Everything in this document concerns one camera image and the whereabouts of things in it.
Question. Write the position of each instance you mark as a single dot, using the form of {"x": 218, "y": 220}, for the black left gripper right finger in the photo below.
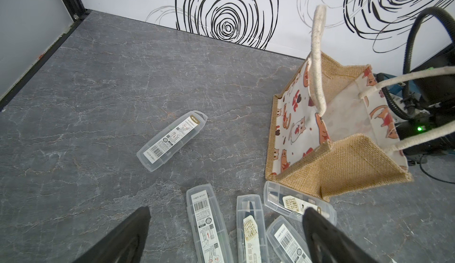
{"x": 327, "y": 244}

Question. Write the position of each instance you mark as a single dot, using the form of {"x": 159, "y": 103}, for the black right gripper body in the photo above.
{"x": 438, "y": 98}

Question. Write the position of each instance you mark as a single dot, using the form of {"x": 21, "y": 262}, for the burlap canvas cat bag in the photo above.
{"x": 332, "y": 131}

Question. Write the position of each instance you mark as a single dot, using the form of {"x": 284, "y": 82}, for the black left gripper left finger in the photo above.
{"x": 124, "y": 244}

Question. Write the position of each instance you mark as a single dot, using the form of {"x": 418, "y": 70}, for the clear compass case by bag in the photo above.
{"x": 292, "y": 204}

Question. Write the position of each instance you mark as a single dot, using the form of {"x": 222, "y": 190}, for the clear long compass case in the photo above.
{"x": 208, "y": 226}

